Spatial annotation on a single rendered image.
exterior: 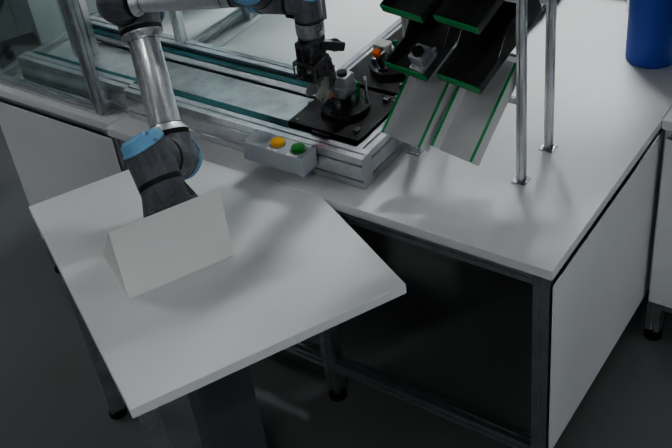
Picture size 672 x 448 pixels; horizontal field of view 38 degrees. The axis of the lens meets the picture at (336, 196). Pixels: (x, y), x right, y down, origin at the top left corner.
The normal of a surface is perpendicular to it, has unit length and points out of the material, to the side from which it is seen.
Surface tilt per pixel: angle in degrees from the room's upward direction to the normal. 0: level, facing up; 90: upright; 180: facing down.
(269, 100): 0
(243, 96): 0
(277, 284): 0
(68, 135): 90
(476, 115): 45
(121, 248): 90
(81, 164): 90
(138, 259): 90
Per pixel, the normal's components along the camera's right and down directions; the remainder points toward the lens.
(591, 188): -0.11, -0.80
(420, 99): -0.57, -0.22
